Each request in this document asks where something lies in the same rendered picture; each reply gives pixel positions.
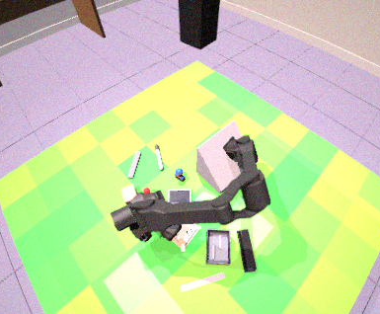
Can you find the tan cardboard box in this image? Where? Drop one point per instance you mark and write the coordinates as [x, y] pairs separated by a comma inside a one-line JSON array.
[[129, 193]]

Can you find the white inspection card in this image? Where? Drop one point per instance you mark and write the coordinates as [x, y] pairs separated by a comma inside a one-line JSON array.
[[185, 235]]

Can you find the white flat bar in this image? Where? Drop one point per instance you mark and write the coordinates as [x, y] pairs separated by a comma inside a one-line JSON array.
[[192, 285]]

